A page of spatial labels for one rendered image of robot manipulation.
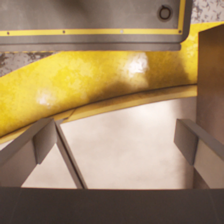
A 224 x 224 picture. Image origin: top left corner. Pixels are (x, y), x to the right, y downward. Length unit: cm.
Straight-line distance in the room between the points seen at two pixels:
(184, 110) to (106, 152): 30
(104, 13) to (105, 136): 37
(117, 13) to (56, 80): 49
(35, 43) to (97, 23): 18
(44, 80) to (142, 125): 56
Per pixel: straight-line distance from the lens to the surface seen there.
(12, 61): 95
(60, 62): 85
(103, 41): 49
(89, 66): 81
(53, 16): 52
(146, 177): 65
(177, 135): 17
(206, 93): 51
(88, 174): 64
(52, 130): 16
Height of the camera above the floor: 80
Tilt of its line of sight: 72 degrees down
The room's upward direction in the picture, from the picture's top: 177 degrees counter-clockwise
